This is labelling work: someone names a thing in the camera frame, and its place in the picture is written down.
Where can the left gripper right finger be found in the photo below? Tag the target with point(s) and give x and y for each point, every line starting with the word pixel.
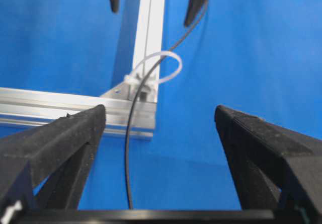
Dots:
pixel 269 163

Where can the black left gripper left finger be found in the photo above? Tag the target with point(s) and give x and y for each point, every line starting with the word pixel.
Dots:
pixel 47 167

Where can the aluminium extrusion frame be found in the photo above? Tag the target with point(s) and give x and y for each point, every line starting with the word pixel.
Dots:
pixel 130 106

